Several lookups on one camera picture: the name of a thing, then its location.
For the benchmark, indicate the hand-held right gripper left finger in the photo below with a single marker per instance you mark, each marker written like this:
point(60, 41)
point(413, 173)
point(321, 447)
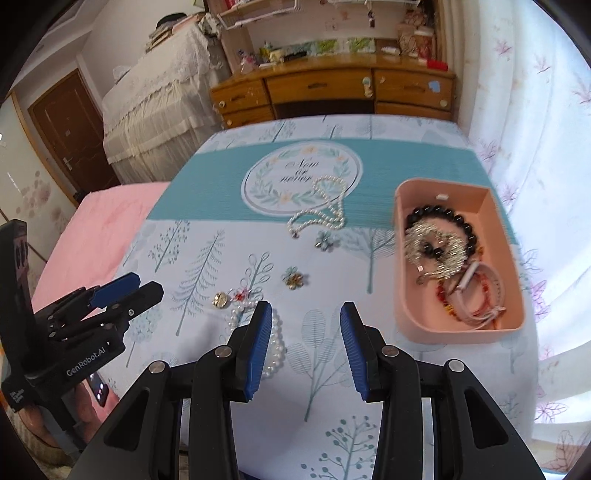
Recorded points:
point(258, 350)

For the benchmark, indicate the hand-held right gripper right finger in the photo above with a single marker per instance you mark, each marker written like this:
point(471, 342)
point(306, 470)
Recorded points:
point(353, 350)

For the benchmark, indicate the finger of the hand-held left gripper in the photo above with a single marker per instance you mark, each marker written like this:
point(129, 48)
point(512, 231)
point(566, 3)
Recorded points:
point(115, 288)
point(138, 297)

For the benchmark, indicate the pink rectangular tray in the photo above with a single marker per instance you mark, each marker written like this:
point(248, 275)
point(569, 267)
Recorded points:
point(461, 196)

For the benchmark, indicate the round gold pendant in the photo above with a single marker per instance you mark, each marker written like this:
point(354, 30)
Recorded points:
point(220, 300)

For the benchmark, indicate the pink blanket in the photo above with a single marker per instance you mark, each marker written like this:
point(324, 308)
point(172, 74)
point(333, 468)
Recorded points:
point(92, 221)

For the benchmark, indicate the gold and teal flower brooch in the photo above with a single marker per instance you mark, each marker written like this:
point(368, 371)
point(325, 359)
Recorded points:
point(294, 278)

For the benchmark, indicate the blue flower brooch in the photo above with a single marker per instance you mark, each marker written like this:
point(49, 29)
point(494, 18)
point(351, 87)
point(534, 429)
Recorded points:
point(325, 241)

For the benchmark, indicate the tree-print blue tablecloth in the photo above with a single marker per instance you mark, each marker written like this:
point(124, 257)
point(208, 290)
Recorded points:
point(207, 207)

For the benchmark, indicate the brown wooden door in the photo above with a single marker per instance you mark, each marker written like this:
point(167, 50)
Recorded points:
point(69, 129)

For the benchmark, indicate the lace-covered furniture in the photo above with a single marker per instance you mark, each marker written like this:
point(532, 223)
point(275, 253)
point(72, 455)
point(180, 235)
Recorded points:
point(152, 106)

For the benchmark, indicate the stack of books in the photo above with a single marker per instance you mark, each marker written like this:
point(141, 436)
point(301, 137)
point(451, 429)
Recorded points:
point(171, 34)

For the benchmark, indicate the wooden desk with drawers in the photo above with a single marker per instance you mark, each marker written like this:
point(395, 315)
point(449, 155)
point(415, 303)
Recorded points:
point(300, 83)

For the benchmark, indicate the floral white curtain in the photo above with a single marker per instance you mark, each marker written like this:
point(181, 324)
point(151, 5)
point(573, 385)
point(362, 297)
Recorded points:
point(531, 138)

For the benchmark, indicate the red flat box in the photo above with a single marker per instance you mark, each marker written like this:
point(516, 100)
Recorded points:
point(438, 64)

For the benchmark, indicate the floral fabric box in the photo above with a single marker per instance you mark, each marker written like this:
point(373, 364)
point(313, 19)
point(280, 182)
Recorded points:
point(332, 46)

